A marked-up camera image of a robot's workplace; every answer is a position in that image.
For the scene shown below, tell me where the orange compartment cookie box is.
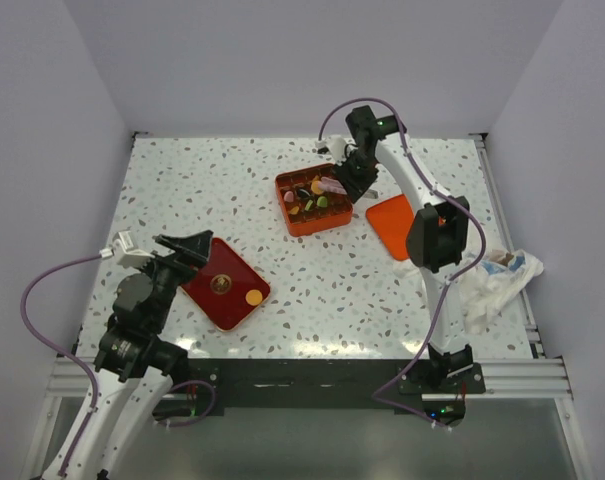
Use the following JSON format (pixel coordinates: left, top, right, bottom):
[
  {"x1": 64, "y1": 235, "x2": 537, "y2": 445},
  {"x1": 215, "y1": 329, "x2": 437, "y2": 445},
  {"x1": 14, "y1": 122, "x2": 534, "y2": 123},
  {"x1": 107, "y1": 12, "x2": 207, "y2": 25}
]
[{"x1": 275, "y1": 163, "x2": 353, "y2": 237}]

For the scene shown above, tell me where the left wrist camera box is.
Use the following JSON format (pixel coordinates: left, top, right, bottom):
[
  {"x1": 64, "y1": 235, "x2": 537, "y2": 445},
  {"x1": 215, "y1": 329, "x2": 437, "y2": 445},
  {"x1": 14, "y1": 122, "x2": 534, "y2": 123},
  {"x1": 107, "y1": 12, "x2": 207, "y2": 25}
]
[{"x1": 113, "y1": 230, "x2": 152, "y2": 269}]

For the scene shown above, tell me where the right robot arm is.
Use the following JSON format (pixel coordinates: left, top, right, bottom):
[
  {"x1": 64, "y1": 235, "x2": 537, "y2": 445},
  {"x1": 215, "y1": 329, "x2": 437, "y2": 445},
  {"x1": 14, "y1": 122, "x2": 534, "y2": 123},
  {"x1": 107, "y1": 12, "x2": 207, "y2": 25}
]
[{"x1": 327, "y1": 106, "x2": 473, "y2": 393}]

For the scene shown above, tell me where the red cookie tray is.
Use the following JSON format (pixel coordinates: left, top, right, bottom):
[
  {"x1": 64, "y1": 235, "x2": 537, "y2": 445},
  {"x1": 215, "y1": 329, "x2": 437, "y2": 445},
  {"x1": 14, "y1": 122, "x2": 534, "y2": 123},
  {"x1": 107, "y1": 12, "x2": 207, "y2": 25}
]
[{"x1": 182, "y1": 237, "x2": 271, "y2": 332}]

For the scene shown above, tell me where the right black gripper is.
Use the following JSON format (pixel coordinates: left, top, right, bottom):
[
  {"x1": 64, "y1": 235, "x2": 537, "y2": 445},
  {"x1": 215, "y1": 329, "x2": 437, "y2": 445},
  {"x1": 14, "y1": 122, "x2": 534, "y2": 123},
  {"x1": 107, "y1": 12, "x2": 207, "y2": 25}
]
[{"x1": 330, "y1": 151, "x2": 379, "y2": 203}]

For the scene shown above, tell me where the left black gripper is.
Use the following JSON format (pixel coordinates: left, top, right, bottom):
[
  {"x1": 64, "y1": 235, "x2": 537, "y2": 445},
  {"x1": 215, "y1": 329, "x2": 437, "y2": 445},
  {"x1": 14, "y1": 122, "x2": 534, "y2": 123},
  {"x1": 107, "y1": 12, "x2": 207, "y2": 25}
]
[{"x1": 133, "y1": 230, "x2": 212, "y2": 330}]

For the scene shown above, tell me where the white crumpled plastic bag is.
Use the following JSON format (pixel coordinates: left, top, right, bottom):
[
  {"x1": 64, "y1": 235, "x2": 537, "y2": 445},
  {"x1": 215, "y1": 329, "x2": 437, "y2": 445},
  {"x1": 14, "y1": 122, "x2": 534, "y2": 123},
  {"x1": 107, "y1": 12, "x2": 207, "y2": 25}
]
[{"x1": 394, "y1": 247, "x2": 545, "y2": 336}]

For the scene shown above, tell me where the orange box lid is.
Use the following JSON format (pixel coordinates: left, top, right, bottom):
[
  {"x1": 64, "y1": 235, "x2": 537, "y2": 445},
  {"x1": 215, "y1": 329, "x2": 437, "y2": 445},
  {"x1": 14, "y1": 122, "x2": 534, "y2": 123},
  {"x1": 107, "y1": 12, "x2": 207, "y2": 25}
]
[{"x1": 366, "y1": 195, "x2": 414, "y2": 261}]

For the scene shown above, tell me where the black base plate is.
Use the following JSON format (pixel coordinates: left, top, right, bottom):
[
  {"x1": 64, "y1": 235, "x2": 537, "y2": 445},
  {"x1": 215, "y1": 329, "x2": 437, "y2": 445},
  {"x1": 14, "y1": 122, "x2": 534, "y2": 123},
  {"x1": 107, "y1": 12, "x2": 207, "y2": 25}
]
[{"x1": 153, "y1": 359, "x2": 486, "y2": 426}]

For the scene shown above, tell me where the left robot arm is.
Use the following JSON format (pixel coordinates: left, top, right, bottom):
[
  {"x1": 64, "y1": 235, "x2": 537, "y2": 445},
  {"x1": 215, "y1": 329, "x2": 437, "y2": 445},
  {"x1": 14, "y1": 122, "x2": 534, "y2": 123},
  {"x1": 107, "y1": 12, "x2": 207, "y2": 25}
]
[{"x1": 42, "y1": 230, "x2": 213, "y2": 479}]

